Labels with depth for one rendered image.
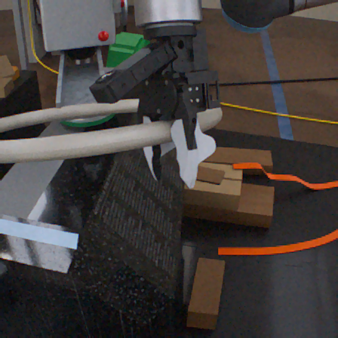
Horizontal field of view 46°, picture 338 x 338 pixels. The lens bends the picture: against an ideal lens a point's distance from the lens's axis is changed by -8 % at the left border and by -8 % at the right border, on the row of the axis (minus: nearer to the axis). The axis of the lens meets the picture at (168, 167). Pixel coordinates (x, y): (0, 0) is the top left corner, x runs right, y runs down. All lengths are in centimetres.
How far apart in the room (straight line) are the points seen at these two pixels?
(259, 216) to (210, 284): 55
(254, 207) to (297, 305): 60
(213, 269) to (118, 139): 136
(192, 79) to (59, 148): 19
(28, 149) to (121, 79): 14
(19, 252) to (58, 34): 63
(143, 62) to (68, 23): 77
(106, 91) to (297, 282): 164
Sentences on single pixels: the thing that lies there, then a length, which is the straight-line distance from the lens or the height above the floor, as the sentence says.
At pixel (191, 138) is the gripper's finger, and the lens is 52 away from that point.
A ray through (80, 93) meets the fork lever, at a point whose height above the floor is 106.
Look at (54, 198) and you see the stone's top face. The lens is 116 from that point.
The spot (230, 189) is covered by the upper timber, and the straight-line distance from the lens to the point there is 212.
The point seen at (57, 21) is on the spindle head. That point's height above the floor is 120.
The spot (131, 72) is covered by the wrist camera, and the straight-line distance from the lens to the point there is 50.
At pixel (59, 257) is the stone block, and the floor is 75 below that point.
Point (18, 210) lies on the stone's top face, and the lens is 115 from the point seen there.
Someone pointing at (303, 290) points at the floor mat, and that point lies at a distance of 198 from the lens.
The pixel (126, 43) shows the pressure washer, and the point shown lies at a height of 54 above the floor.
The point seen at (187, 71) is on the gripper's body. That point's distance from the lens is 57.
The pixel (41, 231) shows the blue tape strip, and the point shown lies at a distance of 110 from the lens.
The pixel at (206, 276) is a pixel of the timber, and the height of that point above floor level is 13.
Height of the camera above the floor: 153
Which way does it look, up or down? 36 degrees down
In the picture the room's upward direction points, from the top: straight up
